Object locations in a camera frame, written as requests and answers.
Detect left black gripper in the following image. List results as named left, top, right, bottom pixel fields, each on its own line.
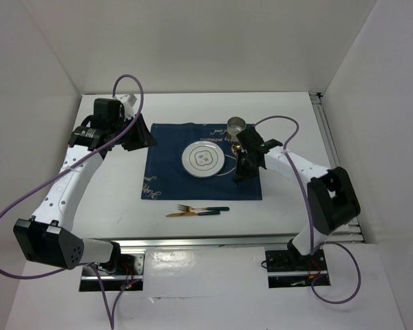
left=110, top=112, right=158, bottom=151

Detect metal cup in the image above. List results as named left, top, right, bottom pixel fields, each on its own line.
left=226, top=117, right=246, bottom=142

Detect dark blue cloth placemat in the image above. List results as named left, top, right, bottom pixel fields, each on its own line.
left=141, top=122, right=262, bottom=201

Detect white round plate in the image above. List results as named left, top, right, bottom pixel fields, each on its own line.
left=181, top=141, right=225, bottom=178

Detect gold knife green handle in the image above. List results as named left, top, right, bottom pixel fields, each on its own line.
left=166, top=210, right=221, bottom=217

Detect gold spoon green handle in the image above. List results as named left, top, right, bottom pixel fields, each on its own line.
left=231, top=143, right=242, bottom=155

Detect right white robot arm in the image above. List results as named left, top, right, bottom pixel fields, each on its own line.
left=228, top=126, right=361, bottom=270

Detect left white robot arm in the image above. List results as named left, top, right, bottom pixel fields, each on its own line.
left=13, top=94, right=157, bottom=274

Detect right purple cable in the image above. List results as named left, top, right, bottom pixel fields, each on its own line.
left=254, top=115, right=362, bottom=304

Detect purple cable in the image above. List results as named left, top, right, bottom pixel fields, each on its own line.
left=254, top=115, right=362, bottom=304
left=0, top=74, right=145, bottom=329

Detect gold fork green handle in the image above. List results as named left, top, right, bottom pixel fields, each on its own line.
left=177, top=204, right=230, bottom=212

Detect aluminium frame rail front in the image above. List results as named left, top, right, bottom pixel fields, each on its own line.
left=41, top=233, right=364, bottom=250

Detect aluminium frame rail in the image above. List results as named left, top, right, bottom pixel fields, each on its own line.
left=309, top=93, right=361, bottom=234
left=41, top=233, right=364, bottom=250

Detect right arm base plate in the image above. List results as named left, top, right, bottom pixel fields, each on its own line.
left=260, top=250, right=330, bottom=289

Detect aluminium frame rail right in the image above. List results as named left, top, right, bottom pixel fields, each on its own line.
left=309, top=93, right=361, bottom=234

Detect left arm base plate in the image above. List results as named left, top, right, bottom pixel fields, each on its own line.
left=78, top=250, right=145, bottom=292

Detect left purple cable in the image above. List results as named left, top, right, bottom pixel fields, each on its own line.
left=0, top=74, right=145, bottom=329

